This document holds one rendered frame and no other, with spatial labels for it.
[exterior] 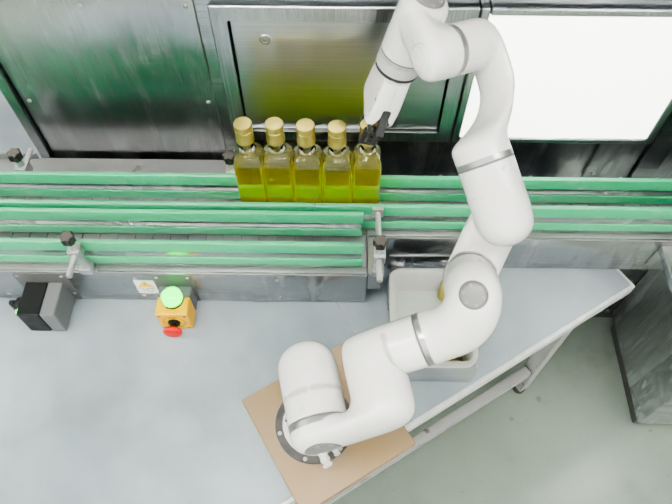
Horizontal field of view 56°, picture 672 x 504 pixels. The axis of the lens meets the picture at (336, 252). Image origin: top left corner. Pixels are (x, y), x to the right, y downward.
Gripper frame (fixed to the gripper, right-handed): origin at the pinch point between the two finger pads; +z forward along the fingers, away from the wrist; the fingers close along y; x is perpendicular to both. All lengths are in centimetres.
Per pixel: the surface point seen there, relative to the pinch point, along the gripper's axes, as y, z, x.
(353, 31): -12.5, -10.0, -6.0
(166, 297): 20, 39, -32
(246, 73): -12.5, 4.8, -23.1
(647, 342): 4, 63, 106
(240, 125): 0.6, 5.0, -23.0
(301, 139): 1.8, 4.5, -11.8
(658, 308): -2, 52, 103
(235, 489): 56, 45, -14
